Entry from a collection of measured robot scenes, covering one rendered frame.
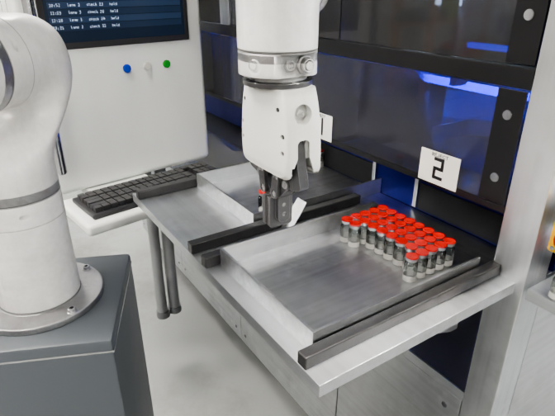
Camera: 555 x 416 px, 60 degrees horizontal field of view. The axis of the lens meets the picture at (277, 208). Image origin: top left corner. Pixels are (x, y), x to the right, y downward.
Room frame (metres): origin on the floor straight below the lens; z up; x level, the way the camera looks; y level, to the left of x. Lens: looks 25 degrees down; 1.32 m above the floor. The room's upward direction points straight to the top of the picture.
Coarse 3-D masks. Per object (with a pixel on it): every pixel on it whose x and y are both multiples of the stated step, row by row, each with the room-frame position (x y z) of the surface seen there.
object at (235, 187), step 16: (208, 176) 1.07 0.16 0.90; (224, 176) 1.09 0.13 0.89; (240, 176) 1.12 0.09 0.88; (256, 176) 1.12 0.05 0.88; (320, 176) 1.12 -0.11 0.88; (336, 176) 1.12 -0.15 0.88; (208, 192) 1.01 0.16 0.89; (224, 192) 0.94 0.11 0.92; (240, 192) 1.02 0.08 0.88; (256, 192) 1.02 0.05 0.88; (304, 192) 1.02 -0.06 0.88; (320, 192) 1.02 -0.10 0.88; (336, 192) 0.95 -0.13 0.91; (352, 192) 0.98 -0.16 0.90; (368, 192) 1.01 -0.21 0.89; (240, 208) 0.88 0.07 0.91; (256, 208) 0.93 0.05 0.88
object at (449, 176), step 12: (420, 156) 0.84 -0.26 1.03; (432, 156) 0.82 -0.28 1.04; (444, 156) 0.80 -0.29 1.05; (420, 168) 0.84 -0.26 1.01; (432, 168) 0.82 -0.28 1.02; (444, 168) 0.79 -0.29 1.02; (456, 168) 0.78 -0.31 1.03; (432, 180) 0.81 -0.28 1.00; (444, 180) 0.79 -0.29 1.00; (456, 180) 0.77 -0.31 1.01
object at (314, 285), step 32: (320, 224) 0.82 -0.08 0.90; (224, 256) 0.70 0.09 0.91; (256, 256) 0.74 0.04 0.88; (288, 256) 0.74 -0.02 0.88; (320, 256) 0.74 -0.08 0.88; (352, 256) 0.74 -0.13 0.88; (256, 288) 0.61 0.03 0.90; (288, 288) 0.64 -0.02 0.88; (320, 288) 0.64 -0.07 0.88; (352, 288) 0.64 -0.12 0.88; (384, 288) 0.64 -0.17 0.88; (416, 288) 0.60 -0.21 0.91; (288, 320) 0.54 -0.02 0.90; (320, 320) 0.56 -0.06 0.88; (352, 320) 0.53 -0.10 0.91
